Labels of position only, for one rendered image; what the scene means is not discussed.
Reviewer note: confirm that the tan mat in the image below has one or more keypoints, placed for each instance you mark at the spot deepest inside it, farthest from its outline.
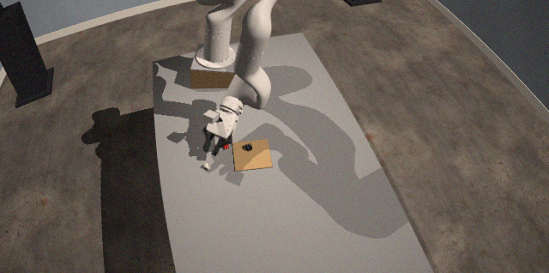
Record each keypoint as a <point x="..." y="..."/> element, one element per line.
<point x="257" y="158"/>

